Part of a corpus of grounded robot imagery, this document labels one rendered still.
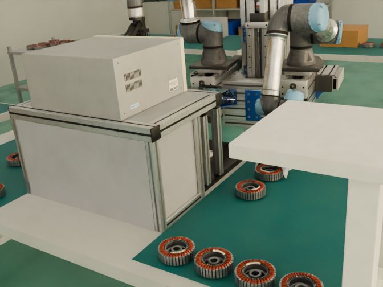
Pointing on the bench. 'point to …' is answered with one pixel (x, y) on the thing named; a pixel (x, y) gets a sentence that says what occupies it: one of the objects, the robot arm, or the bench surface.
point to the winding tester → (106, 75)
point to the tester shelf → (145, 131)
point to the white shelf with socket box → (330, 168)
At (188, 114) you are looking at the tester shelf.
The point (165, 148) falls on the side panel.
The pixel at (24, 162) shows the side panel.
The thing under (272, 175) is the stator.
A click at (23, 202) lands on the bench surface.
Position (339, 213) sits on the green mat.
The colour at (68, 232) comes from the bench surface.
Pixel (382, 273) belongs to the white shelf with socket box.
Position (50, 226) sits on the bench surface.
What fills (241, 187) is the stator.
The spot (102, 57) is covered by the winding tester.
